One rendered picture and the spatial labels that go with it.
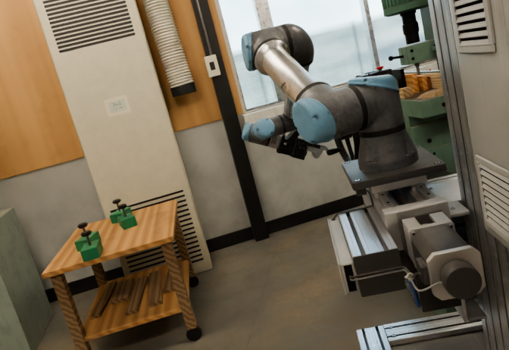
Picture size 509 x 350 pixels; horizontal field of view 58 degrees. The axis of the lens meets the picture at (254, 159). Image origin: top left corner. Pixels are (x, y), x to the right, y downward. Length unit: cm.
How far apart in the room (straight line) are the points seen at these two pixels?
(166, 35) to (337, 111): 188
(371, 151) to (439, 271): 43
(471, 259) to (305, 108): 49
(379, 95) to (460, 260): 47
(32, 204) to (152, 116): 100
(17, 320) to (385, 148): 210
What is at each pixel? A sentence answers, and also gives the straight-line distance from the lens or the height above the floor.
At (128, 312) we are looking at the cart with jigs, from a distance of 231.
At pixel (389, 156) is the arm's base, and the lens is 115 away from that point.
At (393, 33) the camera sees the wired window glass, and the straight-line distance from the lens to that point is 346.
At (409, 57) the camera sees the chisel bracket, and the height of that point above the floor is 103.
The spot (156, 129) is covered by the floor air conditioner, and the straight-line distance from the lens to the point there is 271.
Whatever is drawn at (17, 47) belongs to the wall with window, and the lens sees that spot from 312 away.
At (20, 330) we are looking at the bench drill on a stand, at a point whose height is 16.
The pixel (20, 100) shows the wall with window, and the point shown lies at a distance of 311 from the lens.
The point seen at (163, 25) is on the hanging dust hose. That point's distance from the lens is 283.
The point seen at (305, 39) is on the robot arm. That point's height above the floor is 118.
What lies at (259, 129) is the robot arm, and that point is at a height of 92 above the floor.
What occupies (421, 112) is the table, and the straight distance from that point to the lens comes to 160.
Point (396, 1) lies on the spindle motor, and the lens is 185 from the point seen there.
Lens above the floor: 114
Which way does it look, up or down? 11 degrees down
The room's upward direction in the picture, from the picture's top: 14 degrees counter-clockwise
